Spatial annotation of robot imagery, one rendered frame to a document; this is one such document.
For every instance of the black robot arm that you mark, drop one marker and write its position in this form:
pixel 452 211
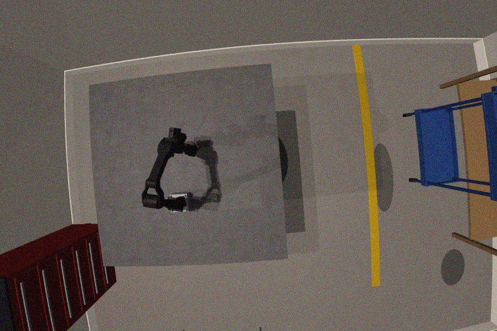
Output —
pixel 166 149

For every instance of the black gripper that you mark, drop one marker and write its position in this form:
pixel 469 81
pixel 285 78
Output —
pixel 189 150

